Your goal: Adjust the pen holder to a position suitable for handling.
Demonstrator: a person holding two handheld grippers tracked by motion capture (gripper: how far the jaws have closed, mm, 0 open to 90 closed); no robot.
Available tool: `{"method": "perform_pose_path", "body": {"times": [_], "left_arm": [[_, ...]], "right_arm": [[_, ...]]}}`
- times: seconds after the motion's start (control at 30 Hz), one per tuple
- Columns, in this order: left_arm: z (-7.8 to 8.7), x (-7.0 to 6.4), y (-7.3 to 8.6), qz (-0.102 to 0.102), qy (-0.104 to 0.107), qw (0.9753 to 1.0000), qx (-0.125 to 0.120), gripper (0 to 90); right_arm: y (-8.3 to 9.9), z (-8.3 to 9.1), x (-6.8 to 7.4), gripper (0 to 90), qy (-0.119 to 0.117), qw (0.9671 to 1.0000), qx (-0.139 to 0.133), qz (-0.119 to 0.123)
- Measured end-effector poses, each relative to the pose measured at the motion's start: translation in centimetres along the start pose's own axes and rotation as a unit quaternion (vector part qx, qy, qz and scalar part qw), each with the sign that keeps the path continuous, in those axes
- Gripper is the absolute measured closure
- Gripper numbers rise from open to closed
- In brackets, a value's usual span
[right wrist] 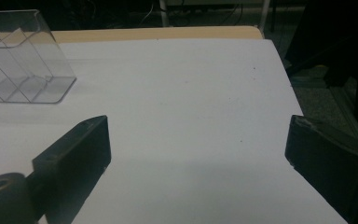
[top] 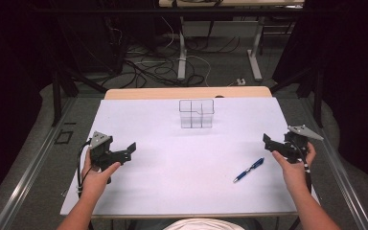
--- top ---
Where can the white power plug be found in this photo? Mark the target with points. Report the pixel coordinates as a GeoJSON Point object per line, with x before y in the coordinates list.
{"type": "Point", "coordinates": [241, 81]}

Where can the person's right hand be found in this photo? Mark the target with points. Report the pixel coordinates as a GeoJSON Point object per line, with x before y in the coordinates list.
{"type": "Point", "coordinates": [292, 174]}

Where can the blue ballpoint pen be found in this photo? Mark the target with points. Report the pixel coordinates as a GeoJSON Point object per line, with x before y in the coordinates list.
{"type": "Point", "coordinates": [248, 170]}

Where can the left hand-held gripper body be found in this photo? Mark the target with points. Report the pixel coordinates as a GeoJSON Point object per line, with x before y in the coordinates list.
{"type": "Point", "coordinates": [103, 153]}

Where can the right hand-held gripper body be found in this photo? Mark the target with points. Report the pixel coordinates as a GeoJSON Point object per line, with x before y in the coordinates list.
{"type": "Point", "coordinates": [295, 143]}

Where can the white-legged background desk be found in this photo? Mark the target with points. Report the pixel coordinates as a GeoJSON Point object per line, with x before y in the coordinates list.
{"type": "Point", "coordinates": [182, 48]}

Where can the metal floor rail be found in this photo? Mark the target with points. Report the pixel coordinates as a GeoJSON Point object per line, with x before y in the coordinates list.
{"type": "Point", "coordinates": [341, 179]}
{"type": "Point", "coordinates": [28, 179]}

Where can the clear plastic compartment organizer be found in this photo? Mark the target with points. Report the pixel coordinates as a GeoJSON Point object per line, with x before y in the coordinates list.
{"type": "Point", "coordinates": [196, 113]}

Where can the black metal stand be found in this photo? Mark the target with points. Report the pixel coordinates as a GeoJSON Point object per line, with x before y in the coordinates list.
{"type": "Point", "coordinates": [316, 92]}
{"type": "Point", "coordinates": [57, 92]}

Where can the person's left hand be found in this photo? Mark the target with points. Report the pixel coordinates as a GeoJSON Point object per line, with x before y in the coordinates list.
{"type": "Point", "coordinates": [96, 180]}

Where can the white table mat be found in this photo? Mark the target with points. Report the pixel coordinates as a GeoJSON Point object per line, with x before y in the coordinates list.
{"type": "Point", "coordinates": [179, 172]}

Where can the person's white shirt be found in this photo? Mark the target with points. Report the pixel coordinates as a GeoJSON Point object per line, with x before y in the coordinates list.
{"type": "Point", "coordinates": [204, 224]}

